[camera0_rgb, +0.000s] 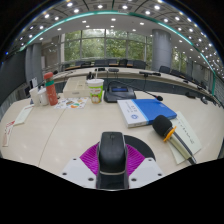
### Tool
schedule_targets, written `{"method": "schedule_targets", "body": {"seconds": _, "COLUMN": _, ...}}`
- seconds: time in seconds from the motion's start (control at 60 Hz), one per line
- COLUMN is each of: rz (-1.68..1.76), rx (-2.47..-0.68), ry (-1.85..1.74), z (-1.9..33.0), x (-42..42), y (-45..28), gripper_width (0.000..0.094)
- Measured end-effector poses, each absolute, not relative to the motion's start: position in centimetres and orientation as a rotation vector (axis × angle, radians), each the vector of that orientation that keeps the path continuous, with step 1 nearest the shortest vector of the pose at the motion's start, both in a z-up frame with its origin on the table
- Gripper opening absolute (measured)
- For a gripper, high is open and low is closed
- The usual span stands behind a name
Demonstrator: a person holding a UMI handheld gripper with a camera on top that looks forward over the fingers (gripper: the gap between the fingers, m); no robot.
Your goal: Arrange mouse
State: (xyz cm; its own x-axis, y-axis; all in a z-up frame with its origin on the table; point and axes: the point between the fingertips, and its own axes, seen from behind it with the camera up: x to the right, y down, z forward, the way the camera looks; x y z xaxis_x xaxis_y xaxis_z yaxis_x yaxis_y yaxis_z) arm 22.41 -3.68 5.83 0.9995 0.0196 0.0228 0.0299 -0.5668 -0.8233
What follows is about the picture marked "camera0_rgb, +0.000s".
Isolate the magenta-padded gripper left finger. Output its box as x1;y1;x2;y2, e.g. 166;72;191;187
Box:
60;142;101;190

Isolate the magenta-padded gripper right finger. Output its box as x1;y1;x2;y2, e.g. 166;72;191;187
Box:
124;143;165;190

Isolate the black computer mouse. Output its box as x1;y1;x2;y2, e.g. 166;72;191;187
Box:
95;131;130;191

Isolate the white paper sheet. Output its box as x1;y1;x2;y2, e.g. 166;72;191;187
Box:
166;110;203;165

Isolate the blue and white book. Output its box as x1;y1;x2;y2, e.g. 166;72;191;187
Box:
116;98;178;129

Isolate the colourful printed leaflet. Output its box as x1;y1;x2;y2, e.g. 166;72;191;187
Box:
54;96;89;110

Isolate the white booklet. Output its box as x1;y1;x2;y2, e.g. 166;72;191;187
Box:
13;104;34;127

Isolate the black conference microphone console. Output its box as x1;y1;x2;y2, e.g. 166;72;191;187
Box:
103;80;164;104

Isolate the paper cup with green print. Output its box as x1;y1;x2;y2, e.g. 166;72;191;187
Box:
86;78;105;105

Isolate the beige cardboard box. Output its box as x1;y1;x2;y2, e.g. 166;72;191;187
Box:
62;77;92;99

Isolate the red bottle with green band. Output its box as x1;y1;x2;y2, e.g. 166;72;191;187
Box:
43;71;59;107

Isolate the tall white cup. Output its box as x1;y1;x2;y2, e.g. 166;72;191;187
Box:
29;86;42;108

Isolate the group of dark office chairs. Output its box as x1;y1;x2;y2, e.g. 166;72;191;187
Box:
63;58;214;101

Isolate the group of ceiling lights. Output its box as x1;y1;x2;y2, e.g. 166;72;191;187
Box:
4;0;223;73

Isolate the handheld microphone with yellow ring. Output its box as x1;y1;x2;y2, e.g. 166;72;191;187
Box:
152;114;198;166

